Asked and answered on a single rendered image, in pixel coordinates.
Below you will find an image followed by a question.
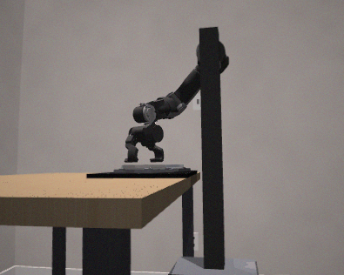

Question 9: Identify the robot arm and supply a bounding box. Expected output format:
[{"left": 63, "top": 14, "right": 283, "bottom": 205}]
[{"left": 133, "top": 41, "right": 229, "bottom": 125}]

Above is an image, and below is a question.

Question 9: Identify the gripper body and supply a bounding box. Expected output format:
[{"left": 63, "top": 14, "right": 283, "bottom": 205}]
[{"left": 129, "top": 108, "right": 164, "bottom": 146}]

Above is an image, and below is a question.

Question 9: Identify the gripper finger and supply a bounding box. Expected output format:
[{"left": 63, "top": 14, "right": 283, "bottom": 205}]
[
  {"left": 125, "top": 134, "right": 138, "bottom": 163},
  {"left": 146, "top": 143, "right": 164, "bottom": 162}
]

